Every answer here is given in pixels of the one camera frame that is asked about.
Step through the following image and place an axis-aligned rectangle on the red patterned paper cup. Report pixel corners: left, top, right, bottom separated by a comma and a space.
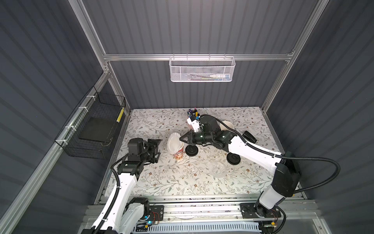
167, 133, 184, 160

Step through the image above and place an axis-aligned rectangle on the floral table mat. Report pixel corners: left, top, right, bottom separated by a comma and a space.
118, 109, 273, 197

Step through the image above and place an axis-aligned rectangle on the black cup lid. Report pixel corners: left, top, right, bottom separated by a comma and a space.
185, 144, 199, 157
227, 153, 241, 165

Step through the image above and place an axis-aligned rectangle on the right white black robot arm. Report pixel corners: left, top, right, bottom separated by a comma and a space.
180, 115, 341, 217

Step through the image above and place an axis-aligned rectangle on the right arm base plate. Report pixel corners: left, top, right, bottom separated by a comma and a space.
240, 203, 282, 219

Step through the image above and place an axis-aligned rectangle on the marker in white basket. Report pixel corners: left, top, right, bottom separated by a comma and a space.
209, 74, 231, 81

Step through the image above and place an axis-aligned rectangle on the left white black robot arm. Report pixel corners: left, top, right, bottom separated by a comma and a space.
81, 138, 162, 234

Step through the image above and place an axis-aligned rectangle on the beige patterned paper cup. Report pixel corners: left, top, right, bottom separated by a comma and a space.
219, 121, 234, 131

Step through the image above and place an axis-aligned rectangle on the clear leak-proof film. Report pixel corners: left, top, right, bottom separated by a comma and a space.
167, 133, 182, 155
208, 161, 228, 178

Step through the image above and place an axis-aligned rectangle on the black wire basket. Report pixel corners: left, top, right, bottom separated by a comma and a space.
55, 88, 126, 160

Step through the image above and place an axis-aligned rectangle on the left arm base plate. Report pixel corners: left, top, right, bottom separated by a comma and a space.
124, 204, 165, 222

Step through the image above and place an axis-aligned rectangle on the white wire mesh basket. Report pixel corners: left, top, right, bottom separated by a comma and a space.
168, 56, 236, 82

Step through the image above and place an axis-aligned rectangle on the black stapler-like object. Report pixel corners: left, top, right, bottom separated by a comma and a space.
242, 131, 257, 144

